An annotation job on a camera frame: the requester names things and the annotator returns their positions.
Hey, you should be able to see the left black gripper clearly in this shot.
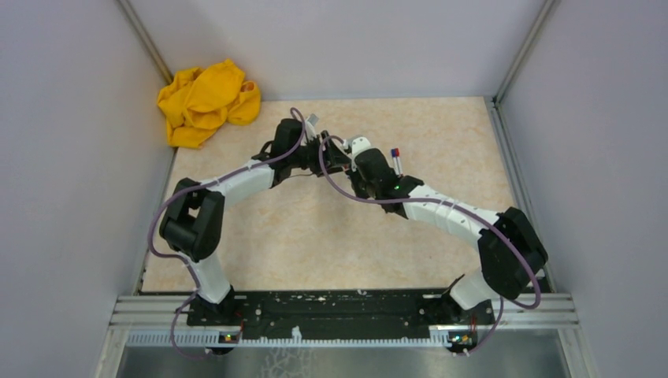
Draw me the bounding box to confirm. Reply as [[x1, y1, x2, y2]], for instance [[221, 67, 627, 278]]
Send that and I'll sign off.
[[290, 131, 353, 179]]

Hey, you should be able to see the aluminium front rail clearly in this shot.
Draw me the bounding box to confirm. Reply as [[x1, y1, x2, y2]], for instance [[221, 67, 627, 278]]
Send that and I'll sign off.
[[109, 290, 580, 352]]

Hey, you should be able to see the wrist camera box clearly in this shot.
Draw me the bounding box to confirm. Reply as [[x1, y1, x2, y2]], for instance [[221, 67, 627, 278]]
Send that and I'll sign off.
[[348, 135, 373, 158], [306, 113, 319, 140]]

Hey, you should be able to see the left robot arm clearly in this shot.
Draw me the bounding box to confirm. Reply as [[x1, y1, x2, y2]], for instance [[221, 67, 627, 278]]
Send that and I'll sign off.
[[158, 114, 320, 326]]

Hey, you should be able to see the yellow crumpled cloth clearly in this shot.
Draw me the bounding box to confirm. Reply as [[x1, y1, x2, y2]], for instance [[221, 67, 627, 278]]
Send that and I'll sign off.
[[156, 59, 262, 149]]

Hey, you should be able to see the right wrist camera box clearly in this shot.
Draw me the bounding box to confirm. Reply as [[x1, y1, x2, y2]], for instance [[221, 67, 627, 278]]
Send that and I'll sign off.
[[348, 135, 373, 158]]

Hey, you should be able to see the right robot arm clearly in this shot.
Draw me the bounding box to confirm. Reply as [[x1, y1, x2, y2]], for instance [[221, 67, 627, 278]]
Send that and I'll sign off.
[[345, 145, 548, 324]]

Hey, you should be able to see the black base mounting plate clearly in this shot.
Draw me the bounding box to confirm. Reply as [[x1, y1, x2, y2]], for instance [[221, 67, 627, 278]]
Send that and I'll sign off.
[[187, 288, 495, 341]]

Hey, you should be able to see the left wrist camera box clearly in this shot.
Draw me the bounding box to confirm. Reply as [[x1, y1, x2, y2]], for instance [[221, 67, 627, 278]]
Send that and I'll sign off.
[[306, 113, 319, 140]]

